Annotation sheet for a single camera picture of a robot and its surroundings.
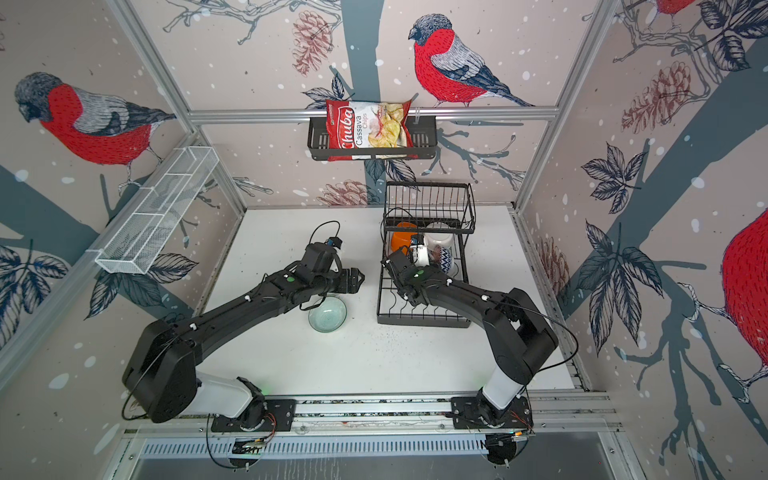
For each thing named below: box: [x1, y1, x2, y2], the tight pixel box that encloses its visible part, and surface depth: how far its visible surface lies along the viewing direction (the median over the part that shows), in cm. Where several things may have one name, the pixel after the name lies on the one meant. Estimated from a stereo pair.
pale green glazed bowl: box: [308, 296, 348, 333], surface depth 90 cm
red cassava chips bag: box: [326, 100, 419, 162], surface depth 89 cm
